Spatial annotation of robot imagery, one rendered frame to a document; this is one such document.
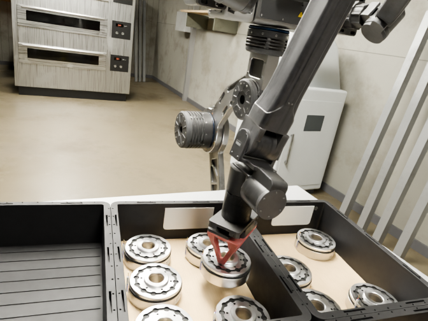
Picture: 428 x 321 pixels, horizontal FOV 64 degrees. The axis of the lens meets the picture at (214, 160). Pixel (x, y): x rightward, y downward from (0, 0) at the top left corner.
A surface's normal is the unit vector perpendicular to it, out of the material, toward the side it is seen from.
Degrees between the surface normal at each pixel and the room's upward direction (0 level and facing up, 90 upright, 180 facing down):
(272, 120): 99
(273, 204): 91
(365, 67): 90
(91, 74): 90
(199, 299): 0
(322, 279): 0
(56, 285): 0
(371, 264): 90
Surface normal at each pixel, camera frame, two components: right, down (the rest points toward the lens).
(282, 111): 0.36, 0.52
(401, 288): -0.94, -0.04
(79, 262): 0.15, -0.93
